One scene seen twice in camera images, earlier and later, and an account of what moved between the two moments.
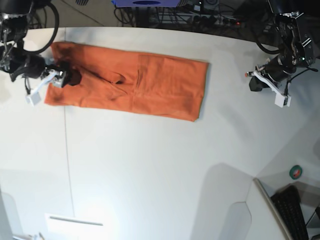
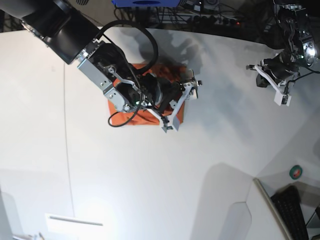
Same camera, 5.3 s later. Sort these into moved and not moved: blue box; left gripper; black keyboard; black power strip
Moved: left gripper
Not moved: black keyboard; blue box; black power strip
